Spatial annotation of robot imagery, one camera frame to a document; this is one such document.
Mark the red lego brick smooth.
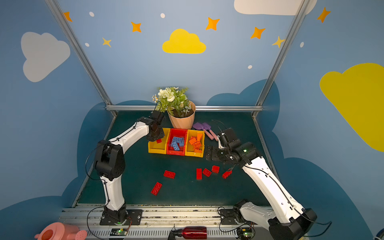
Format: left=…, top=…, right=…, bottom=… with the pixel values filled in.
left=212, top=166, right=220, bottom=174

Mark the orange lego fence piece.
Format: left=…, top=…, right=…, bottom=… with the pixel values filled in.
left=189, top=137, right=202, bottom=150

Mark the red lego brick square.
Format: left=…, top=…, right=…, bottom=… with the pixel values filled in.
left=203, top=169, right=212, bottom=178

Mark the orange curved lego piece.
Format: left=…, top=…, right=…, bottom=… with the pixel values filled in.
left=196, top=132, right=205, bottom=144

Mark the red lego brick tall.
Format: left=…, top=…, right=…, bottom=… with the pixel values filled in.
left=196, top=168, right=203, bottom=181

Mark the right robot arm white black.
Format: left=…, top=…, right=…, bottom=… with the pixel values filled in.
left=205, top=128, right=317, bottom=240

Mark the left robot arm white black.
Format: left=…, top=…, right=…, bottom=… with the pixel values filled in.
left=94, top=110, right=165, bottom=226

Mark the left yellow bin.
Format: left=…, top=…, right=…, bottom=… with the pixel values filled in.
left=148, top=128, right=171, bottom=155

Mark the yellow bin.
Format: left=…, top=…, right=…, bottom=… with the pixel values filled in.
left=185, top=130, right=205, bottom=158
left=148, top=128, right=171, bottom=155

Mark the right yellow bin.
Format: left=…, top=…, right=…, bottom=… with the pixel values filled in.
left=185, top=130, right=205, bottom=158

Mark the red middle bin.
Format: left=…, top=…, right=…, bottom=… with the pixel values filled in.
left=167, top=129, right=187, bottom=156

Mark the purple pink toy shovel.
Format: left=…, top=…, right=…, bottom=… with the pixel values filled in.
left=193, top=122, right=214, bottom=140

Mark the potted artificial flower plant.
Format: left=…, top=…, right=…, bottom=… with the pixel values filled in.
left=152, top=87, right=196, bottom=130

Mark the red metal bottle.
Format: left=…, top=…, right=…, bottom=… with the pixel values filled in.
left=168, top=227, right=208, bottom=240

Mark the pink watering can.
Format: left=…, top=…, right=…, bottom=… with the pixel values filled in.
left=35, top=222, right=88, bottom=240

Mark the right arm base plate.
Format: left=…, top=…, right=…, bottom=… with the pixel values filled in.
left=218, top=207, right=243, bottom=226

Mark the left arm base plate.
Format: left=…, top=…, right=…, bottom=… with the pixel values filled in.
left=100, top=209, right=143, bottom=226

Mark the aluminium rail base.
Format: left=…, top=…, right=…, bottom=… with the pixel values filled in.
left=59, top=204, right=272, bottom=240

